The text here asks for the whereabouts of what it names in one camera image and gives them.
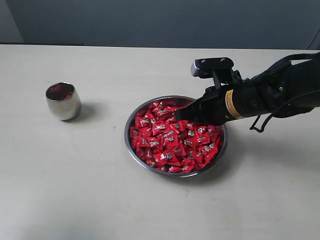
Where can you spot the round steel bowl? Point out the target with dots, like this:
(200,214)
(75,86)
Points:
(222,147)

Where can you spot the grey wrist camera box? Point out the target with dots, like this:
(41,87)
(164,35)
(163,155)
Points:
(219,69)

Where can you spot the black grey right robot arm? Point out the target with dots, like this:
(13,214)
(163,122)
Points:
(289,87)

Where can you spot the stainless steel cup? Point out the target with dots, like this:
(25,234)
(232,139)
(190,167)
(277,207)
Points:
(66,109)

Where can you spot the pile of red wrapped candies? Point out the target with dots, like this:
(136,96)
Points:
(175,145)

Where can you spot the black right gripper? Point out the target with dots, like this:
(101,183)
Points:
(215,107)

